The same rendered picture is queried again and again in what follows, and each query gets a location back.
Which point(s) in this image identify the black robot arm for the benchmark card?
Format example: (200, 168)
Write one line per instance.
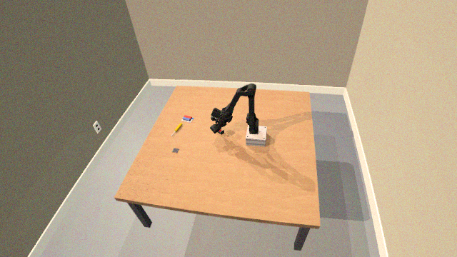
(226, 113)

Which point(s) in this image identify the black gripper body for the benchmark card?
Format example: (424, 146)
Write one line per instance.
(215, 128)

